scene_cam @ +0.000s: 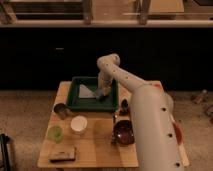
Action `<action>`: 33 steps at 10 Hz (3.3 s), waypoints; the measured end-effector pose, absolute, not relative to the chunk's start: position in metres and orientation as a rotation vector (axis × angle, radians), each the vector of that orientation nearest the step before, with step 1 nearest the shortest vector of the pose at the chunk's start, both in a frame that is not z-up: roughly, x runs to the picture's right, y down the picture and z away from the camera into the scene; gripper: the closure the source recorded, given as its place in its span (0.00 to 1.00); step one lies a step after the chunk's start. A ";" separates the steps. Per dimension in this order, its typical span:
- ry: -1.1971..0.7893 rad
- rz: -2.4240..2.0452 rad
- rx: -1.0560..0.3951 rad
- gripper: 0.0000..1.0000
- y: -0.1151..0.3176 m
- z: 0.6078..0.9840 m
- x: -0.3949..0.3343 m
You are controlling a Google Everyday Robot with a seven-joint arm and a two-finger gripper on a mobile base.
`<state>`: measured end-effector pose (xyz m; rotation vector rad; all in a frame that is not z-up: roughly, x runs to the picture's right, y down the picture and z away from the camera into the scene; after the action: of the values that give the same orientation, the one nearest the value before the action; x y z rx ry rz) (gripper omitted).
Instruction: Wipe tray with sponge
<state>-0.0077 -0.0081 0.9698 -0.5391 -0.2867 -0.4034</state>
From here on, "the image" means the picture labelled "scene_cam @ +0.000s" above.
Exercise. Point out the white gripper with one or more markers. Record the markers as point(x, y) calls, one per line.
point(104, 81)

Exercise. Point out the yellow sponge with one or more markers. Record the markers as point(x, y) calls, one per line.
point(101, 93)

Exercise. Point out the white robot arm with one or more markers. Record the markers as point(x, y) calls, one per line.
point(150, 108)

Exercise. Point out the green plastic tray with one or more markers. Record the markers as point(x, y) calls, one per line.
point(109, 103)

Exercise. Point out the small dark bottle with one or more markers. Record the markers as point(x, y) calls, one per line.
point(124, 107)

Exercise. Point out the white paper cup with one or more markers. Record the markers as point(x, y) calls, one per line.
point(79, 124)

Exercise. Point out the small orange object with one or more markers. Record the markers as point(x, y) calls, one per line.
point(157, 85)

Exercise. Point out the small metal cup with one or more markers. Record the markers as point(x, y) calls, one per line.
point(61, 110)

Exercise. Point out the dark purple bowl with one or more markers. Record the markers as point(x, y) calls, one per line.
point(123, 132)

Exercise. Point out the green plastic cup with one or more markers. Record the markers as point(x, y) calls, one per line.
point(55, 133)

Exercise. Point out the brown bread slice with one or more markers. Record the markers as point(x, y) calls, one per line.
point(57, 155)

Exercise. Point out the orange bowl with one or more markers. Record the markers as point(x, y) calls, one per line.
point(178, 133)

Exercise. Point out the floor debris object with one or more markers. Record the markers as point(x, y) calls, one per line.
point(200, 97)

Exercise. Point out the black chair edge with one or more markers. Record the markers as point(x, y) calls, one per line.
point(4, 161)

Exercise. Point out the wooden shelf rail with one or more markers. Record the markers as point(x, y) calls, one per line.
point(106, 13)

